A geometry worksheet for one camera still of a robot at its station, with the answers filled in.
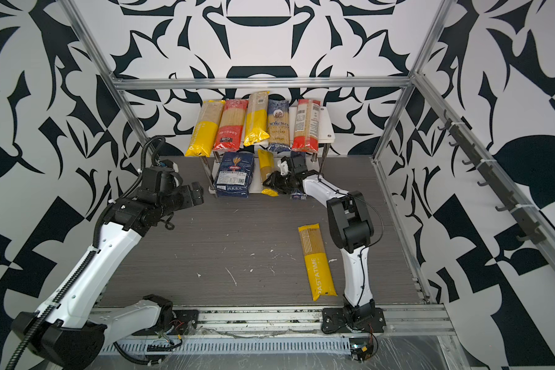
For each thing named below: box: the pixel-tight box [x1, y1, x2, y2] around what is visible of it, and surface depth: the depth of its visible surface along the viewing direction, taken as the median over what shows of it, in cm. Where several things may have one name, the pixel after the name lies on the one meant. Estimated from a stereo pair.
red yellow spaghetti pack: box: [212, 98, 249, 153], surface depth 80 cm
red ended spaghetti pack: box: [291, 98, 321, 154], surface depth 80 cm
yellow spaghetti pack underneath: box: [185, 99, 226, 158], surface depth 78 cm
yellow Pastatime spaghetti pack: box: [297, 223, 338, 302], surface depth 87 cm
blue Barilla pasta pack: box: [215, 151, 256, 199], surface depth 98 cm
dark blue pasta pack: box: [290, 188, 307, 201], surface depth 96 cm
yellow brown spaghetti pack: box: [243, 90, 270, 147], surface depth 83 cm
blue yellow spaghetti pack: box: [266, 98, 291, 152], surface depth 80 cm
